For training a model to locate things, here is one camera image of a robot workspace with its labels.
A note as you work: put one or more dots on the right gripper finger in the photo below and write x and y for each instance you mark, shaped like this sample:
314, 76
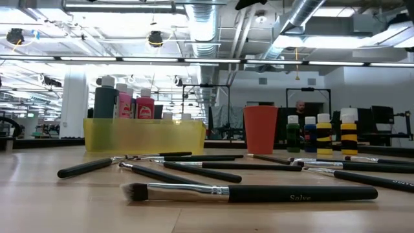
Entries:
252, 2

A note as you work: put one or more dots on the red-orange plastic cup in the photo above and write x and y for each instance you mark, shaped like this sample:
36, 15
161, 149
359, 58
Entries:
260, 129

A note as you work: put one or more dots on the small green paint bottle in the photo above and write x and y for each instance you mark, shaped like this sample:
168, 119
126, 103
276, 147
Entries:
293, 136

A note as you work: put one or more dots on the small yellow paint bottle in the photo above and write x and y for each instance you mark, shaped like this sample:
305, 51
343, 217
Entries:
349, 129
324, 129

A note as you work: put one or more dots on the small blue paint bottle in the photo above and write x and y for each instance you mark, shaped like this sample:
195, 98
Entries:
310, 137

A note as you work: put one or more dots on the large red paint bottle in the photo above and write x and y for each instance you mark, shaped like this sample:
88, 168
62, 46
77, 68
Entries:
145, 108

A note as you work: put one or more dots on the large purple paint bottle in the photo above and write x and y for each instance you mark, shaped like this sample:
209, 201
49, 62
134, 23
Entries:
133, 108

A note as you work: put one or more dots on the large dark teal paint bottle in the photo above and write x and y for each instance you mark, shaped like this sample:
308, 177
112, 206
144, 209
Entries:
105, 100

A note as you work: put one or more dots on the long ceiling light strip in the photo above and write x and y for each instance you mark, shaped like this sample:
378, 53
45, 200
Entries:
210, 60

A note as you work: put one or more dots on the person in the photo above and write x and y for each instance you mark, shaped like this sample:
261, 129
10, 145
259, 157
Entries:
300, 106

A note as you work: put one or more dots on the gray cloth cover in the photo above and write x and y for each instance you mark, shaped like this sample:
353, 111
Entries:
226, 116

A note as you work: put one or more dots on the yellow translucent plastic bin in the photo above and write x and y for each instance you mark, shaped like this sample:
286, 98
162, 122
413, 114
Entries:
155, 137

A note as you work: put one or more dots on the white building column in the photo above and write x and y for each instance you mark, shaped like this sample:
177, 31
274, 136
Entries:
74, 106

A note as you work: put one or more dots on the slanted silver ceiling duct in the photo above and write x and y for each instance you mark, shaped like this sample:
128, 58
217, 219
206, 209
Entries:
300, 13

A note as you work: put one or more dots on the straight silver ceiling duct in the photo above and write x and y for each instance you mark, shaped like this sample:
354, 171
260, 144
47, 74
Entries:
203, 26

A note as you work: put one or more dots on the black rig frame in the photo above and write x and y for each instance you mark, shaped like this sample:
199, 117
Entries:
307, 89
207, 85

